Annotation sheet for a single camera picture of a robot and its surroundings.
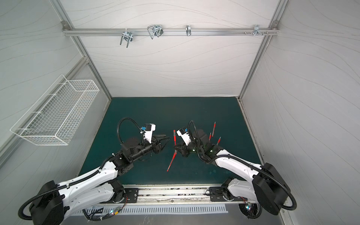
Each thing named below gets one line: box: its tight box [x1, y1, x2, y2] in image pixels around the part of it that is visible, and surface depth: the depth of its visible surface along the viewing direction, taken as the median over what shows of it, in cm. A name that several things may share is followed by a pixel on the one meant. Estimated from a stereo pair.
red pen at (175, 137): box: [173, 129, 177, 146], surface depth 76 cm
